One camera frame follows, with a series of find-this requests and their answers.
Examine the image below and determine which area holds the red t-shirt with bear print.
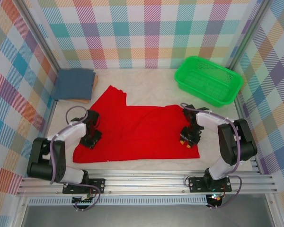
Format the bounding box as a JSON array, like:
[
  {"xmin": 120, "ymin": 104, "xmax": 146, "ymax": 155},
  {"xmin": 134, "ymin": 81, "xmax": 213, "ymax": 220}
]
[{"xmin": 72, "ymin": 85, "xmax": 201, "ymax": 164}]

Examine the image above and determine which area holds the folded tan t-shirt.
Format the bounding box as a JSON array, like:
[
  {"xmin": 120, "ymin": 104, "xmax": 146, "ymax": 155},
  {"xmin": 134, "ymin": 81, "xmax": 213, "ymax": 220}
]
[{"xmin": 71, "ymin": 74, "xmax": 99, "ymax": 104}]

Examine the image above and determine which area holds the green plastic basket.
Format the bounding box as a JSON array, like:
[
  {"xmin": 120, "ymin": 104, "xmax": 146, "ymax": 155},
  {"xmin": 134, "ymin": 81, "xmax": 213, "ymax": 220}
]
[{"xmin": 174, "ymin": 56, "xmax": 244, "ymax": 108}]

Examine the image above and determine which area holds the folded blue t-shirt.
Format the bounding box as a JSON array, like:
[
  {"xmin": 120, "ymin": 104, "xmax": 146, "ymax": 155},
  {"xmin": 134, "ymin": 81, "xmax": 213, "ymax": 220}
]
[{"xmin": 52, "ymin": 68, "xmax": 96, "ymax": 102}]

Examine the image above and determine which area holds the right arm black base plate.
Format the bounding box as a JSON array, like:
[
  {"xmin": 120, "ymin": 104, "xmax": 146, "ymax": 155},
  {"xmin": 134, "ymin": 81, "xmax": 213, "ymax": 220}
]
[{"xmin": 188, "ymin": 176, "xmax": 232, "ymax": 192}]

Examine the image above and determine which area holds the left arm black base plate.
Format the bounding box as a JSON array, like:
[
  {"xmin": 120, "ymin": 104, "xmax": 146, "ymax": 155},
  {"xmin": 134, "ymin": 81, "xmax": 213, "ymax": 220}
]
[{"xmin": 62, "ymin": 178, "xmax": 106, "ymax": 194}]

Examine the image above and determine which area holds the right aluminium side rail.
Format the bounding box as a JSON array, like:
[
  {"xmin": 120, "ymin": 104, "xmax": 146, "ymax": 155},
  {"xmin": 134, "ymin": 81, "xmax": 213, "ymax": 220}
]
[{"xmin": 234, "ymin": 99, "xmax": 261, "ymax": 175}]

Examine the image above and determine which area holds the long aluminium base rail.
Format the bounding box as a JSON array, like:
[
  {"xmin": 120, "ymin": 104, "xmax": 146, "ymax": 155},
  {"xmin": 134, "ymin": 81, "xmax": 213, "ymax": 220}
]
[{"xmin": 16, "ymin": 174, "xmax": 279, "ymax": 196}]

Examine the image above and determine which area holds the purple cable loop at board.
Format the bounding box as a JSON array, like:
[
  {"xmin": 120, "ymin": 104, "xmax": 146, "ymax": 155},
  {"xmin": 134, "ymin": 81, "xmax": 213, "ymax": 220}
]
[{"xmin": 73, "ymin": 183, "xmax": 101, "ymax": 212}]

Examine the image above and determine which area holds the white slotted cable duct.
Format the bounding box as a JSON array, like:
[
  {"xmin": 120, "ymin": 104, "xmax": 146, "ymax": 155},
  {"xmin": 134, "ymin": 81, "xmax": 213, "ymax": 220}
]
[{"xmin": 28, "ymin": 197, "xmax": 208, "ymax": 206}]

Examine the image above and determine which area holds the right aluminium frame post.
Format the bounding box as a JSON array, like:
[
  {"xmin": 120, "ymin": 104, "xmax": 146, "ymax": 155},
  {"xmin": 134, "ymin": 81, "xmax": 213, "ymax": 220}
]
[{"xmin": 227, "ymin": 0, "xmax": 273, "ymax": 69}]

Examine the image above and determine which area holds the aluminium frame post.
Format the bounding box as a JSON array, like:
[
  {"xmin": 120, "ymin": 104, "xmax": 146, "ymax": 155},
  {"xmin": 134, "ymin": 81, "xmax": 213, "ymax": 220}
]
[
  {"xmin": 18, "ymin": 0, "xmax": 62, "ymax": 71},
  {"xmin": 227, "ymin": 0, "xmax": 273, "ymax": 69}
]

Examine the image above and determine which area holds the left aluminium frame post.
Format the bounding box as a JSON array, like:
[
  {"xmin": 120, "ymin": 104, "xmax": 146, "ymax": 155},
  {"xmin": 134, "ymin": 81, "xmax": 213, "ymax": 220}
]
[{"xmin": 18, "ymin": 0, "xmax": 62, "ymax": 71}]

